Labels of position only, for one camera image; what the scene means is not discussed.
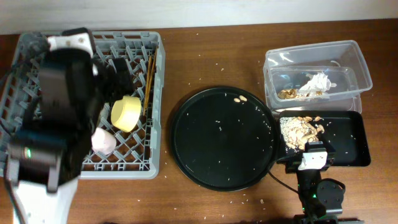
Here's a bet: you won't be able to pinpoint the yellow bowl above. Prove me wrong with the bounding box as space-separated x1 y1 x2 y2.
111 96 141 133

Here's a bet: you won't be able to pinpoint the nut shell food scraps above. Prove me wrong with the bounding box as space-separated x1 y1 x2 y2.
279 116 325 151

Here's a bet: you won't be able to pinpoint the pink cup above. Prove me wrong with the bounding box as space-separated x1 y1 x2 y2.
91 128 116 155

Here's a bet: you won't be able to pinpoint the gold foil wrapper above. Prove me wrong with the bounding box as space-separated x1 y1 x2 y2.
277 88 325 100

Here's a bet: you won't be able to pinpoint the white tissue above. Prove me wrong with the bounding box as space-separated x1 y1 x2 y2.
298 72 337 97

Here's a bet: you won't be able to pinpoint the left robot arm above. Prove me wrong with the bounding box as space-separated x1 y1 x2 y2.
4 49 133 223

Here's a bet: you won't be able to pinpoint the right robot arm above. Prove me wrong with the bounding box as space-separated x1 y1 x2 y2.
285 142 346 224

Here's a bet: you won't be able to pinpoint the grey plastic dishwasher rack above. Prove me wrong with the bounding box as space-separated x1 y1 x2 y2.
1 31 165 180

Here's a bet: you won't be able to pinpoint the left wooden chopstick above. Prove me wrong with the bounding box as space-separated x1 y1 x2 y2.
143 56 153 115

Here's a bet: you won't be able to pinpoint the wooden chopstick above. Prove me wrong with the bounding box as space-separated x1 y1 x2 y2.
143 56 153 115
146 50 157 111

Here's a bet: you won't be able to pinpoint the right wooden chopstick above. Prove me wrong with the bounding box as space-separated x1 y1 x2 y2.
146 50 157 111

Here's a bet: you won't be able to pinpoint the black rectangular tray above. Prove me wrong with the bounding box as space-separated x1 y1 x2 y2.
280 110 371 167

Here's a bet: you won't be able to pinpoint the round black tray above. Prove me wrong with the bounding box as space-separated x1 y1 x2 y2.
169 86 280 192

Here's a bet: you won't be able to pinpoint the outer clear plastic bin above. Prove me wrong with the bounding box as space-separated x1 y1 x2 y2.
263 40 373 113

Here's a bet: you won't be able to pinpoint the clear plastic bin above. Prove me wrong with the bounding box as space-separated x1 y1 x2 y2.
263 40 373 113
264 66 359 110

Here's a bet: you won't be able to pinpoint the inner clear plastic bin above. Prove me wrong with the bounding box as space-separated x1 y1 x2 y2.
264 66 359 110

